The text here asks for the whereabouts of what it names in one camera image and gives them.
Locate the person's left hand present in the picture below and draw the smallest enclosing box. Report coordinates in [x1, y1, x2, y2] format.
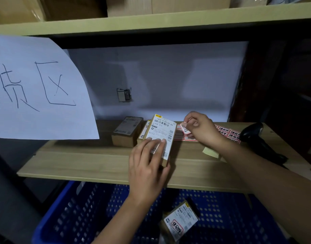
[129, 138, 171, 201]

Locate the person's right hand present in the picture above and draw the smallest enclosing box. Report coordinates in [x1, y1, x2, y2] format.
[182, 111, 223, 148]

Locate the cardboard box with white label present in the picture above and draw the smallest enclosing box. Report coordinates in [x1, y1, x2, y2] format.
[145, 114, 177, 167]

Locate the person's right forearm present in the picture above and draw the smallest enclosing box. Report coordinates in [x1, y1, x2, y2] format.
[213, 138, 311, 244]

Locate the person's left forearm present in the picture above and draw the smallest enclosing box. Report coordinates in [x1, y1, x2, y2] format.
[92, 197, 160, 244]

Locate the cardboard box with yellow edge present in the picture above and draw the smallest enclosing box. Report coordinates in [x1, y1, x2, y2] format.
[137, 120, 152, 146]

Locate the small brown cardboard box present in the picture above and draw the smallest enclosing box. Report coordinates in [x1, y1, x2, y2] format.
[111, 116, 144, 148]

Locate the yellow sticky note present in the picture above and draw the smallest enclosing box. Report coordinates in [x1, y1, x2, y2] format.
[202, 146, 221, 159]

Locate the wooden shelf board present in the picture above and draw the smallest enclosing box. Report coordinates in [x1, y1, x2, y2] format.
[17, 120, 311, 194]

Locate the sheet of red stickers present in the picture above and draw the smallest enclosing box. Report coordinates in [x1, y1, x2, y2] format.
[175, 121, 241, 144]

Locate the cardboard box with red sticker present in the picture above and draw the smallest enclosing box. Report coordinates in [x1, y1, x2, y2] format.
[159, 200, 199, 244]

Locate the black barcode scanner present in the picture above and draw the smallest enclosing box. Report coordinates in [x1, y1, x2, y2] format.
[240, 122, 288, 168]

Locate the blue plastic crate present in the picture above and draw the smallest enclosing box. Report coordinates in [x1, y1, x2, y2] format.
[32, 180, 289, 244]

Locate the pale green shelf board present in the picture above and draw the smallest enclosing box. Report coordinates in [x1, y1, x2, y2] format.
[0, 1, 311, 37]

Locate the white handwritten paper sign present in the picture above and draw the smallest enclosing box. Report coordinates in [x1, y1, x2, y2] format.
[0, 35, 100, 140]

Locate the large light cardboard box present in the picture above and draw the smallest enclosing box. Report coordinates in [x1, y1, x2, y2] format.
[106, 0, 232, 18]

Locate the taped brown cardboard box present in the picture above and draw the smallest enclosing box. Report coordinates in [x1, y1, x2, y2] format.
[0, 0, 47, 25]

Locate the grey wall socket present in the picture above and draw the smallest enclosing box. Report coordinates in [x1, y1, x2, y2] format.
[117, 88, 132, 102]

